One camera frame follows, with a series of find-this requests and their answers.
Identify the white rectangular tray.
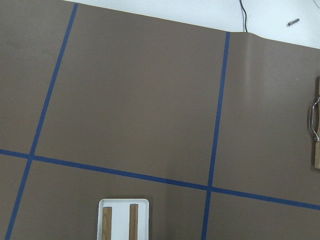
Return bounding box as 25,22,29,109
96,198,149,240

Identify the wooden cutting board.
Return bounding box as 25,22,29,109
308,76,320,171

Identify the small metal bolt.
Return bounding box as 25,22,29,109
287,18,300,27

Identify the black cable on desk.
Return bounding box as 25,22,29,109
238,0,249,33

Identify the wooden towel rack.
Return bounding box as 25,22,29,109
101,203,139,240

